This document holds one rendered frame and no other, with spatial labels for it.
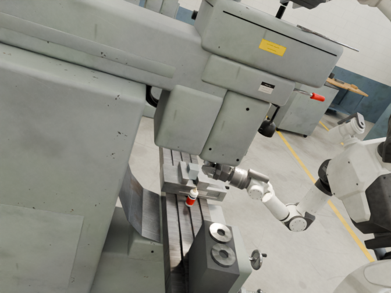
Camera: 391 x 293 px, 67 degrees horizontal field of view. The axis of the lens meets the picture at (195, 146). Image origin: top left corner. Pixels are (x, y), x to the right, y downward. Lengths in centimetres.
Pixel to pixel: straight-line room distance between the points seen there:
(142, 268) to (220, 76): 98
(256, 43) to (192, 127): 36
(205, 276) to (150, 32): 81
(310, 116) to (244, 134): 492
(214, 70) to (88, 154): 49
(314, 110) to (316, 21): 328
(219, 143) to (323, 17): 777
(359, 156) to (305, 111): 482
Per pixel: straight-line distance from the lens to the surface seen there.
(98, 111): 92
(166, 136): 108
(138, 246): 140
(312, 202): 144
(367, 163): 111
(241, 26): 97
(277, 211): 142
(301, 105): 579
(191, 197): 147
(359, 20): 930
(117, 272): 157
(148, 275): 159
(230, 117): 110
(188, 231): 139
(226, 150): 117
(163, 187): 150
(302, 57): 107
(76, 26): 98
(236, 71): 101
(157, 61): 98
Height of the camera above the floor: 191
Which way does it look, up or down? 28 degrees down
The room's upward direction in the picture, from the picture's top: 23 degrees clockwise
